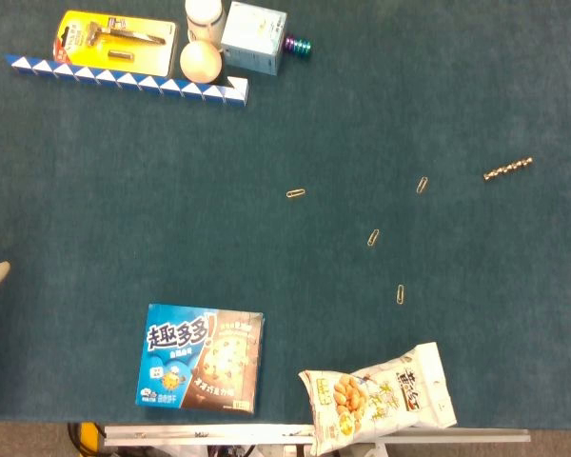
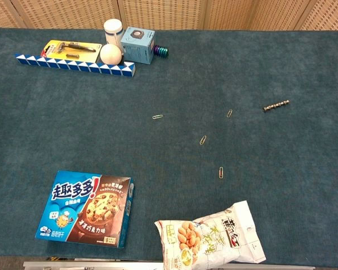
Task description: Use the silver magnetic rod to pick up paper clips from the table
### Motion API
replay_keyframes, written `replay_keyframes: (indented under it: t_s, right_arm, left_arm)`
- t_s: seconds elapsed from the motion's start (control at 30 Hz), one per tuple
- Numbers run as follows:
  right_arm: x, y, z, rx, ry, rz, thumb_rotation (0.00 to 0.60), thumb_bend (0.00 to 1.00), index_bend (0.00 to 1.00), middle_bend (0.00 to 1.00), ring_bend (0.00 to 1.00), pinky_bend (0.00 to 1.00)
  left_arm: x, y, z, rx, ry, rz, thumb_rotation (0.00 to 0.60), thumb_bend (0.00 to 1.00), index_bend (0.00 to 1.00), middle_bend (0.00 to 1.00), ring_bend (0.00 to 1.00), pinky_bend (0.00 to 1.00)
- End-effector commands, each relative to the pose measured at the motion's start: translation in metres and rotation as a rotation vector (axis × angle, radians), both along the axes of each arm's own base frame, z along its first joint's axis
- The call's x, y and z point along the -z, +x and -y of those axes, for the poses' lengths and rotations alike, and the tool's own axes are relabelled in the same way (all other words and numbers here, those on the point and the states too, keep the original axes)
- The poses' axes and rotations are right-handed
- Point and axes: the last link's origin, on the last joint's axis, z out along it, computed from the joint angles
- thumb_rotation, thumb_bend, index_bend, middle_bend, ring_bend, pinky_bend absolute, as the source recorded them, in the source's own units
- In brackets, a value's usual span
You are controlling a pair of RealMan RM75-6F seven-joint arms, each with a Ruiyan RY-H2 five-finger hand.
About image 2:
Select teal felt table cloth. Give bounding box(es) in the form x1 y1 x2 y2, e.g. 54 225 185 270
0 27 338 268

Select rainbow metal spring toy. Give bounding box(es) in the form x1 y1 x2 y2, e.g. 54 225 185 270
153 44 170 58

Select light blue cardboard box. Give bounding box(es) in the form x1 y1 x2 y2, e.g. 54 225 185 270
120 26 156 65

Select cream white ball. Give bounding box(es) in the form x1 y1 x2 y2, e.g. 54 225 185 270
100 43 123 65

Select white peanut snack bag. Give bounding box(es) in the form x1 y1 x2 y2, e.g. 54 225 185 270
154 200 267 270

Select blue chocolate cookie box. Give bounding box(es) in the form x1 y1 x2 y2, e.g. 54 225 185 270
35 170 135 249

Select blue white snake puzzle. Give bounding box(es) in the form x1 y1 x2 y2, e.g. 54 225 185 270
15 53 136 78

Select white plastic bottle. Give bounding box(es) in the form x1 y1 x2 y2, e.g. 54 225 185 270
103 19 124 53

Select woven folding screen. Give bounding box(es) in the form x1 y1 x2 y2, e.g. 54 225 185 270
0 0 338 31

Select yellow razor blister pack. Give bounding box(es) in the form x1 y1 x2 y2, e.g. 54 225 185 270
41 39 103 64

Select aluminium frame rail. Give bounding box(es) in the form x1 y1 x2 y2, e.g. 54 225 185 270
23 260 316 270

